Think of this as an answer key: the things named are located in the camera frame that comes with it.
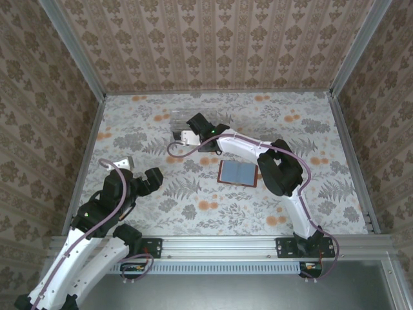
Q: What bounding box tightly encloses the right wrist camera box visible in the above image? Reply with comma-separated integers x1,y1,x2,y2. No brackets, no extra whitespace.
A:
179,129,201,147

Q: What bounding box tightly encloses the slotted grey cable duct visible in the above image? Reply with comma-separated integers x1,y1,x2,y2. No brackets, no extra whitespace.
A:
109,260,304,275

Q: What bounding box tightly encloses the floral patterned tablecloth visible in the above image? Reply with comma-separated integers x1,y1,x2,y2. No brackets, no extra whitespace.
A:
77,92,370,238

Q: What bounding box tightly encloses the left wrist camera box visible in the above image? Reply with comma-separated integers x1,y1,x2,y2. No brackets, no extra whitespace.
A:
115,156,136,172

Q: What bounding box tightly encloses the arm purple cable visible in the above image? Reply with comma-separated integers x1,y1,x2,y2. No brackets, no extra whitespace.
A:
32,158,153,310
166,134,339,282

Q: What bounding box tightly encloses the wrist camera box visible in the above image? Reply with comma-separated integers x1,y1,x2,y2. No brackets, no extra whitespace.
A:
115,156,136,172
179,129,201,147

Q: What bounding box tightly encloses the grey metal panel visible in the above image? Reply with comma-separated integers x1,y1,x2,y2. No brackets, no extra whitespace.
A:
77,260,396,310

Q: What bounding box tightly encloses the aluminium side rail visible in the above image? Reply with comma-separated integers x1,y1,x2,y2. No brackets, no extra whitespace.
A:
327,92,383,235
66,94,108,227

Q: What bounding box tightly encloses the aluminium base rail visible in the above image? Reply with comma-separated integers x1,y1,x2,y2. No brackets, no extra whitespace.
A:
48,234,394,259

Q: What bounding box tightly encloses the black connector board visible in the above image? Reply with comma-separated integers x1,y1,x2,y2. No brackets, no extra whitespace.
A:
299,262,323,279
121,263,146,279

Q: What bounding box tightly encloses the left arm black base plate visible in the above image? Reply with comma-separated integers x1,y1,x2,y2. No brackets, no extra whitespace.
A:
105,237,163,259

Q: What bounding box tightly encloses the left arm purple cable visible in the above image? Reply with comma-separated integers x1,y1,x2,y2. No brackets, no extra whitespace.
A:
32,158,153,310

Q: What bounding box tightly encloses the brown card holder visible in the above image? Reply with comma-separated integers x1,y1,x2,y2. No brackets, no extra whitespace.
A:
216,160,259,189

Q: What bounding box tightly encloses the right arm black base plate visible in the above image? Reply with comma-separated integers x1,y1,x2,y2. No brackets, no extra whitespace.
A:
276,236,336,259

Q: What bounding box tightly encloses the aluminium lower frame bar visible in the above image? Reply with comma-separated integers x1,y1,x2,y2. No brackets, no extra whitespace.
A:
380,258,403,310

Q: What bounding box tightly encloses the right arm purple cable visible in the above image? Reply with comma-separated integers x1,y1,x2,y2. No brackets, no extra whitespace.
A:
166,134,339,282

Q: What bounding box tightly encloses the clear acrylic box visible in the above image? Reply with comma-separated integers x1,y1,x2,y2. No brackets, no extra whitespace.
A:
170,108,217,143

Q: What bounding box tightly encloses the aluminium frame post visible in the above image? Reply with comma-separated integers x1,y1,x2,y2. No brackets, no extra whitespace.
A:
328,0,388,98
40,0,107,99

